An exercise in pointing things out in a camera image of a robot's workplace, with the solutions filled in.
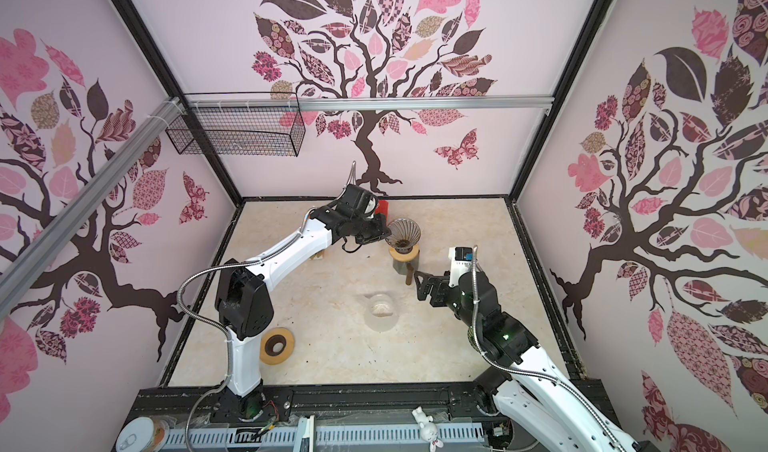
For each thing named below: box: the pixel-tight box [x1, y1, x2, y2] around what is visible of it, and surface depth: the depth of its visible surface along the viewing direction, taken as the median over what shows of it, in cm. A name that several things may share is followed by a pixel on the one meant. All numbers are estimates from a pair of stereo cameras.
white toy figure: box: [412, 406, 444, 452], surface depth 69 cm
